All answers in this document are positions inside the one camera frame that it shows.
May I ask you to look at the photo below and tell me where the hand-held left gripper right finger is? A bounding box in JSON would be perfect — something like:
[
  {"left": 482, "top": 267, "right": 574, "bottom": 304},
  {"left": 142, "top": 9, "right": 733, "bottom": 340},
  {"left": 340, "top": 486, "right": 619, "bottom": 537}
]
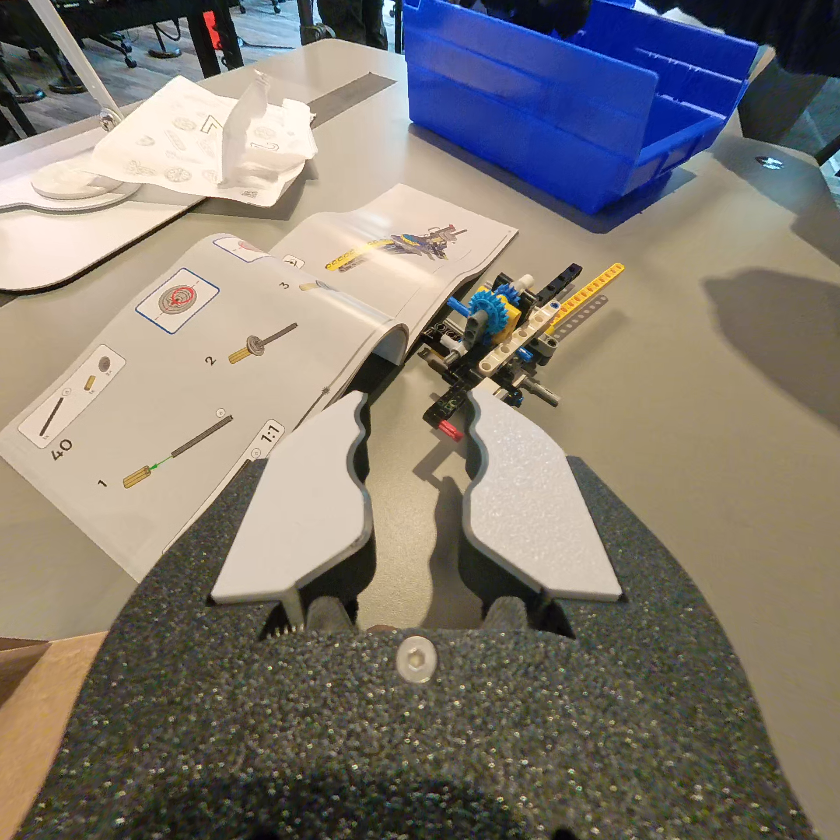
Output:
[{"left": 459, "top": 390, "right": 624, "bottom": 603}]

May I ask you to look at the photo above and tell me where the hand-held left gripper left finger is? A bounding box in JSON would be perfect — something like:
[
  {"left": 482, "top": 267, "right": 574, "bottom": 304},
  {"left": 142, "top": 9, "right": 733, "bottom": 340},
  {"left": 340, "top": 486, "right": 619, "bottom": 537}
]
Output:
[{"left": 210, "top": 392, "right": 378, "bottom": 605}]

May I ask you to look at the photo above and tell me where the lego instruction booklet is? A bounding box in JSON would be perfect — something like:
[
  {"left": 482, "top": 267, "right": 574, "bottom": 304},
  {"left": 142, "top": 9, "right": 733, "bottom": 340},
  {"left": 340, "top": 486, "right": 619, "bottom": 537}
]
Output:
[{"left": 0, "top": 184, "right": 519, "bottom": 585}]

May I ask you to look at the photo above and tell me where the partly built lego model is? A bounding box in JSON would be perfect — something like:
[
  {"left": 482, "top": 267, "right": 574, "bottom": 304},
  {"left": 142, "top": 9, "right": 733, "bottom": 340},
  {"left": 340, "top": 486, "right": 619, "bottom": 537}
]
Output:
[{"left": 420, "top": 262, "right": 626, "bottom": 442}]

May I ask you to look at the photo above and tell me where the blue plastic bin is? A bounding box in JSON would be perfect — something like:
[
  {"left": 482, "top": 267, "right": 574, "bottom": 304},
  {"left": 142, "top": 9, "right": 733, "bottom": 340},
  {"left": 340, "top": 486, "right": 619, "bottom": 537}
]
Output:
[
  {"left": 402, "top": 0, "right": 660, "bottom": 217},
  {"left": 571, "top": 20, "right": 761, "bottom": 198}
]

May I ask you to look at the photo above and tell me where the person's right forearm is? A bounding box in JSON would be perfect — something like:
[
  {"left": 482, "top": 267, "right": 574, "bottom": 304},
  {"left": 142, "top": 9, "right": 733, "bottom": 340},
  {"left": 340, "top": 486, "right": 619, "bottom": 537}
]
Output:
[{"left": 646, "top": 0, "right": 840, "bottom": 76}]

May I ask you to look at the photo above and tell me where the brown cardboard box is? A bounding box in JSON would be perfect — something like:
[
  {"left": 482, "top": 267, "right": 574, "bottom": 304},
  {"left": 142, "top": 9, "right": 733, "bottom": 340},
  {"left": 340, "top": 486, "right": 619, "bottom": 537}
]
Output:
[{"left": 0, "top": 630, "right": 112, "bottom": 840}]

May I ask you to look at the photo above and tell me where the white lamp base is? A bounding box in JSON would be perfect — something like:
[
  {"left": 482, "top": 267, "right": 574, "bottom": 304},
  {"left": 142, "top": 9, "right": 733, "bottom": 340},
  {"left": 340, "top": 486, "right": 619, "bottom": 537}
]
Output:
[{"left": 0, "top": 0, "right": 206, "bottom": 293}]

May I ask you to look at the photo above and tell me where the crumpled white paper bag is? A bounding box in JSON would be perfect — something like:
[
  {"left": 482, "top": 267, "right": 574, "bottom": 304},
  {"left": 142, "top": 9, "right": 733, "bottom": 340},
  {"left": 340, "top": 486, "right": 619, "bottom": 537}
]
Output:
[{"left": 92, "top": 69, "right": 319, "bottom": 210}]

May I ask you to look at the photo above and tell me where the black table leg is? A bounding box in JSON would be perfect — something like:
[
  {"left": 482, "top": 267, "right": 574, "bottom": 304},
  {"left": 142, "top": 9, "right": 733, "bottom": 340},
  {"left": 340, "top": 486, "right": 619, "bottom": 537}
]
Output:
[{"left": 190, "top": 0, "right": 245, "bottom": 80}]

